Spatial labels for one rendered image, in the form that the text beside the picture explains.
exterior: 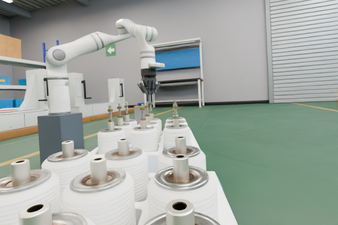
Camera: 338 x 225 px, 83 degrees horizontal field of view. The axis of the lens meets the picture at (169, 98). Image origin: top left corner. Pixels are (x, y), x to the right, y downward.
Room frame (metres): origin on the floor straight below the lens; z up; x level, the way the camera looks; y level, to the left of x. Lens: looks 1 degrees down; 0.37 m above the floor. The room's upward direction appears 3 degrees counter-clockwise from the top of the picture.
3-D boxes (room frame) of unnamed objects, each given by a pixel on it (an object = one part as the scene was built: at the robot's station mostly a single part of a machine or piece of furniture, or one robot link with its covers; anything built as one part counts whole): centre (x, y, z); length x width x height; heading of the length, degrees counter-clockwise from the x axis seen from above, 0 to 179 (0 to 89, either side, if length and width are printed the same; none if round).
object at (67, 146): (0.40, 0.22, 0.26); 0.02 x 0.02 x 0.03
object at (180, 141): (0.38, -0.02, 0.26); 0.02 x 0.02 x 0.03
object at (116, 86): (3.79, 1.45, 0.45); 1.51 x 0.57 x 0.74; 162
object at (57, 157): (0.40, 0.22, 0.25); 0.08 x 0.08 x 0.01
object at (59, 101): (0.95, 0.54, 0.39); 0.09 x 0.09 x 0.17; 72
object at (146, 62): (0.91, 0.08, 0.53); 0.11 x 0.09 x 0.06; 45
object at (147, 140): (0.69, 0.10, 0.16); 0.10 x 0.10 x 0.18
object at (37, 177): (0.28, 0.22, 0.25); 0.08 x 0.08 x 0.01
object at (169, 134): (0.68, -0.02, 0.16); 0.10 x 0.10 x 0.18
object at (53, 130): (0.95, 0.54, 0.15); 0.14 x 0.14 x 0.30; 72
